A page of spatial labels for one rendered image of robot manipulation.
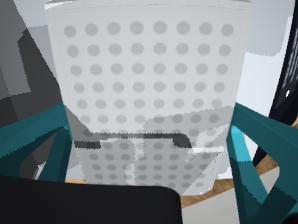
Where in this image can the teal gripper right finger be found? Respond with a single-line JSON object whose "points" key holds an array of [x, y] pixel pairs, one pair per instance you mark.
{"points": [[278, 140]]}

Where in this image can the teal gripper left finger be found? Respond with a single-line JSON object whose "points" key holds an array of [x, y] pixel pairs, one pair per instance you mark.
{"points": [[18, 140]]}

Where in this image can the grey well plate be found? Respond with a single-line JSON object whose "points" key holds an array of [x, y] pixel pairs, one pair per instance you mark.
{"points": [[149, 86]]}

